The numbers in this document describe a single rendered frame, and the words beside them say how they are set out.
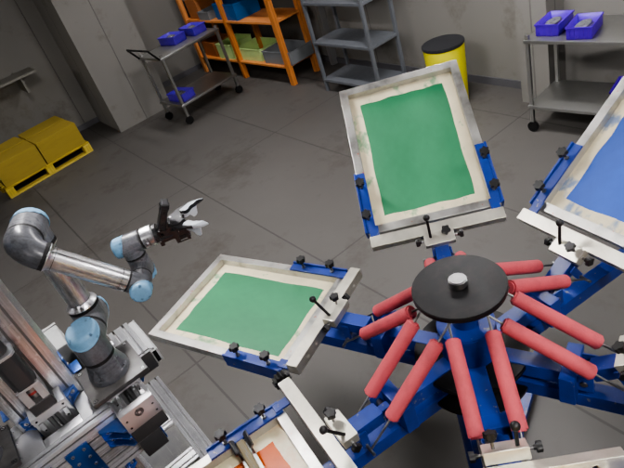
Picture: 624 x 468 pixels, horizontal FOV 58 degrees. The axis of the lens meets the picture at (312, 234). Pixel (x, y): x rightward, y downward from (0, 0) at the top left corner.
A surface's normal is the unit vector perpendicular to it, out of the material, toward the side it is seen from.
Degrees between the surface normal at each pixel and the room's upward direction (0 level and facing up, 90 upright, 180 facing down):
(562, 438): 0
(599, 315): 0
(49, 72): 90
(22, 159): 90
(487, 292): 0
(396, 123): 32
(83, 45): 90
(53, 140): 90
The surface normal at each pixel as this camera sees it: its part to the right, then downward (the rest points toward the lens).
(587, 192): -0.68, -0.40
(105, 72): 0.60, 0.31
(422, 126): -0.24, -0.35
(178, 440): -0.29, -0.78
